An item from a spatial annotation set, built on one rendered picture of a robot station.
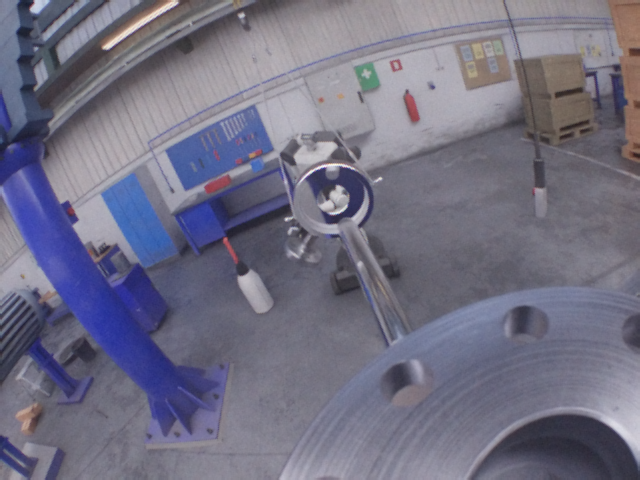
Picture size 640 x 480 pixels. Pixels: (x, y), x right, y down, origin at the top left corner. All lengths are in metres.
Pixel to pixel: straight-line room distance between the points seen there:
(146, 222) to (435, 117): 5.54
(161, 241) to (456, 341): 5.60
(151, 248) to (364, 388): 5.74
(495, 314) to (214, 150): 5.27
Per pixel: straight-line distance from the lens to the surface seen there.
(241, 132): 5.22
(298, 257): 1.41
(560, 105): 5.26
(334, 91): 4.90
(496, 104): 6.51
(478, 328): 0.19
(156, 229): 5.63
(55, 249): 1.89
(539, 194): 1.25
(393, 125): 5.46
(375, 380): 0.17
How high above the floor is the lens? 1.56
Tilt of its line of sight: 25 degrees down
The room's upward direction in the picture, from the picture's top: 23 degrees counter-clockwise
